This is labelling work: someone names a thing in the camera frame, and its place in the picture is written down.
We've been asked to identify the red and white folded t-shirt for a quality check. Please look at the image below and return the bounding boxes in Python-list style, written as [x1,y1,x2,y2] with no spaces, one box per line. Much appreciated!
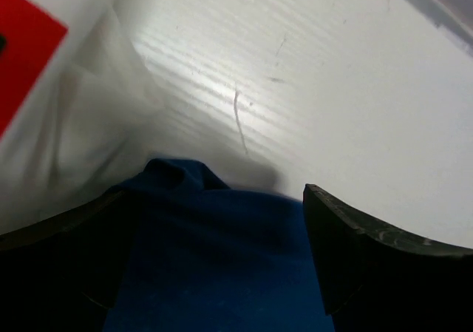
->
[1,0,163,233]

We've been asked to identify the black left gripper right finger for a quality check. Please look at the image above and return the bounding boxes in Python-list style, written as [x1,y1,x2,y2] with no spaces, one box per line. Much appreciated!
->
[303,184,472,331]

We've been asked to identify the blue t-shirt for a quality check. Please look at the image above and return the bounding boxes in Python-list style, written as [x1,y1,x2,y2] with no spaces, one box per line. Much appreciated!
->
[104,159,333,331]

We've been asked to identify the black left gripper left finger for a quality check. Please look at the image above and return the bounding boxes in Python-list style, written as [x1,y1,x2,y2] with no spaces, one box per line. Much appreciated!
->
[1,191,137,331]

